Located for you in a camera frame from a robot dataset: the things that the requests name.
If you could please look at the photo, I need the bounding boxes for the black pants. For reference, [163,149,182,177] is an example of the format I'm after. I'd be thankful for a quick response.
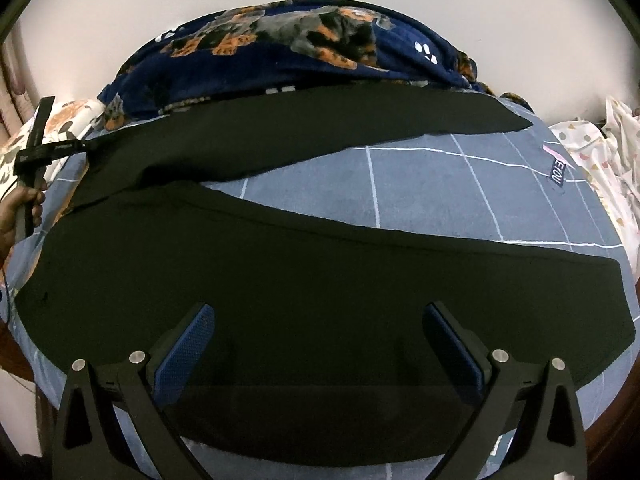
[15,86,637,465]

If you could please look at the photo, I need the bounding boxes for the person's left hand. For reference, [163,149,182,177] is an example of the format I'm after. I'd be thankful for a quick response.
[0,184,48,266]

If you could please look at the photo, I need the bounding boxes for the beige curtain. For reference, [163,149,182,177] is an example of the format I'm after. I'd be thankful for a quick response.
[0,35,35,138]

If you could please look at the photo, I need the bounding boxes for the white floral pillow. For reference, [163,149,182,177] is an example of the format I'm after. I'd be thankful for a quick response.
[1,99,105,186]

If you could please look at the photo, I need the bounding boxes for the navy dog print blanket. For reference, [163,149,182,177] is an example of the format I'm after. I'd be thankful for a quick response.
[98,0,532,131]

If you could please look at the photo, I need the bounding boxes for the white patterned cloth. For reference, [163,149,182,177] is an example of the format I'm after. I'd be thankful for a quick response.
[550,96,639,275]

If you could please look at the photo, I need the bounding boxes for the brown wooden bed frame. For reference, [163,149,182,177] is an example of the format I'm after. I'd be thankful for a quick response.
[0,321,34,382]

